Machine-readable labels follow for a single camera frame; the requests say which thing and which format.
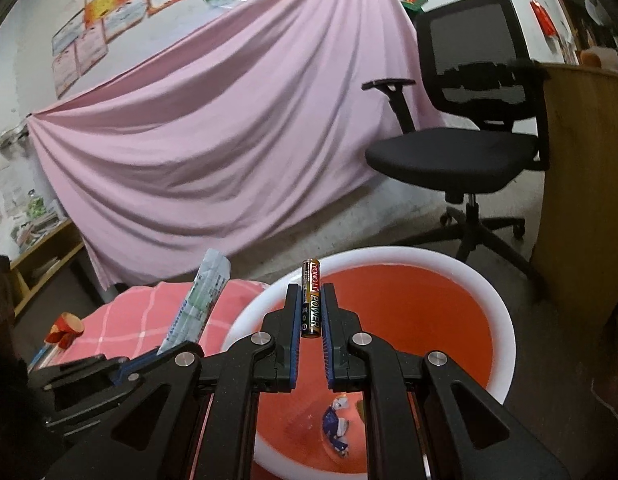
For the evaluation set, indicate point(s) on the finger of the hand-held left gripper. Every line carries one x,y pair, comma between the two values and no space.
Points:
131,369

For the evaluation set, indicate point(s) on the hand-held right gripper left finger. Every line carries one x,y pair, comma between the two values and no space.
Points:
294,340

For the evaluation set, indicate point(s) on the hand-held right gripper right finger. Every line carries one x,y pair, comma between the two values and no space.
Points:
329,345

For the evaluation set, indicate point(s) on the black gold battery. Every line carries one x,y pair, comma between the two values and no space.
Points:
311,305

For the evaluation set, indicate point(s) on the purple white candy wrapper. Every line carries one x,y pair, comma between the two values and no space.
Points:
335,425

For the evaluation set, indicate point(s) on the red basin with white rim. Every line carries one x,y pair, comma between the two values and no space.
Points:
414,320

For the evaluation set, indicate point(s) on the white green paper packet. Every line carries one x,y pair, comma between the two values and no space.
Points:
199,300

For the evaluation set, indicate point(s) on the pink checked tablecloth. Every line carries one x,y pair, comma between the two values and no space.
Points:
134,320

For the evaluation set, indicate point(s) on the red gold paper roll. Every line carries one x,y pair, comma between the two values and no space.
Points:
65,329

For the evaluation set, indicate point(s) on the low wooden shelf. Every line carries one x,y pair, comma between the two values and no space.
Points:
54,245

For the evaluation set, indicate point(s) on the stack of papers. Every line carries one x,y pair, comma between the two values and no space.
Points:
36,230

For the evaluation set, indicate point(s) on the black office chair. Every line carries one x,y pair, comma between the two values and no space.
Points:
449,155

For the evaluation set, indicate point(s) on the pink hanging sheet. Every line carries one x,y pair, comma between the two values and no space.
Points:
214,125

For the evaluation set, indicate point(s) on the wooden desk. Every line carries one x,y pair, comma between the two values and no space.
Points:
579,185

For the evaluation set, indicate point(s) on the green red paper decoration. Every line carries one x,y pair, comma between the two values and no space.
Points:
414,2

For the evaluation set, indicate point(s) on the red hanging paper ornament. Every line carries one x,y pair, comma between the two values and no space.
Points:
543,17

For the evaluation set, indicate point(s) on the orange round ornament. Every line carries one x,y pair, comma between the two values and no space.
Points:
599,56

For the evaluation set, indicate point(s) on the small metal wall shelf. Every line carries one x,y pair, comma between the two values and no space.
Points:
11,135

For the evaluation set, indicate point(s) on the row of wall certificates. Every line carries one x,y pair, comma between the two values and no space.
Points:
114,5

